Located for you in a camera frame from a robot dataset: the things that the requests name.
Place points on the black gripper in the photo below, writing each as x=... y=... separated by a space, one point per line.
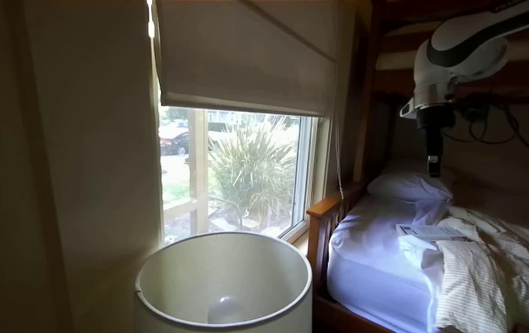
x=433 y=121

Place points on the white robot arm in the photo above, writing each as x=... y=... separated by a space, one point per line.
x=458 y=51

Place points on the wooden bed headboard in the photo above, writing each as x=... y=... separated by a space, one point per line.
x=323 y=218

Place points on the white pillow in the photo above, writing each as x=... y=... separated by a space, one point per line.
x=408 y=188

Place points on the white mattress sheet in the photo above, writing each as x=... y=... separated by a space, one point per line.
x=366 y=271

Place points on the cream quilted blanket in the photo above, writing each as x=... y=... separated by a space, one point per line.
x=475 y=269

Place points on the beige roller blind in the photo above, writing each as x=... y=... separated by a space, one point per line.
x=273 y=57

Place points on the white lamp shade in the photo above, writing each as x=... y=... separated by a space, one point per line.
x=270 y=279

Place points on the light bulb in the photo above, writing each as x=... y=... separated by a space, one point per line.
x=225 y=312

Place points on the window frame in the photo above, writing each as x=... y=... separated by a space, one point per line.
x=235 y=171

